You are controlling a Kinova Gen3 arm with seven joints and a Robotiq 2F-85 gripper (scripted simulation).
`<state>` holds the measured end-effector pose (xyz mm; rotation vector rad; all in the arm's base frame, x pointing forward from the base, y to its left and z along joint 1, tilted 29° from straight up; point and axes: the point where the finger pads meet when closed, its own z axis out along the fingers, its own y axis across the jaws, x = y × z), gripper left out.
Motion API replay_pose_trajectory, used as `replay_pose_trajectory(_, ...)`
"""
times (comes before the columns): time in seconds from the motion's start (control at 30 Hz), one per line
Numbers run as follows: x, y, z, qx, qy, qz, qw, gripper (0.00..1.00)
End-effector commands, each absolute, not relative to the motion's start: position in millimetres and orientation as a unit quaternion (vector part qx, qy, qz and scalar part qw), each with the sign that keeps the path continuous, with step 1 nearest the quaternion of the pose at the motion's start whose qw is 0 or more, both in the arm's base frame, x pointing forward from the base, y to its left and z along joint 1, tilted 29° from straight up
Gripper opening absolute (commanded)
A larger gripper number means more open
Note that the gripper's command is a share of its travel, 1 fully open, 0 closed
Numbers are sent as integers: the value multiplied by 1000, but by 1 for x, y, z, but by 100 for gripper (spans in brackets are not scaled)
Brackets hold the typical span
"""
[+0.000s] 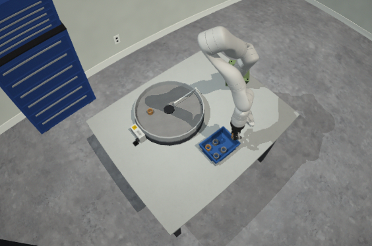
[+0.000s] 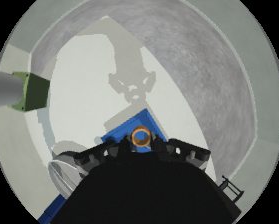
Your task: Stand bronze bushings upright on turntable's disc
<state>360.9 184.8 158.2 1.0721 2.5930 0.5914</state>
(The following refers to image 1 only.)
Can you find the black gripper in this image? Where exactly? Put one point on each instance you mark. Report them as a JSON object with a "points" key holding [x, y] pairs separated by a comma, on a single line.
{"points": [[236, 131]]}

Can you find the grey round turntable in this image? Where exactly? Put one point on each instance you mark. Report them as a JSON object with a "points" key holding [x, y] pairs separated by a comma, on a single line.
{"points": [[178, 113]]}

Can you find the blue plastic crate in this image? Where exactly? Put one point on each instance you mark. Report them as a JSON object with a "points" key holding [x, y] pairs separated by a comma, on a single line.
{"points": [[224, 139]]}

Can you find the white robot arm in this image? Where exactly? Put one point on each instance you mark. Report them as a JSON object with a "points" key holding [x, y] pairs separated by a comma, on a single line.
{"points": [[219, 39]]}

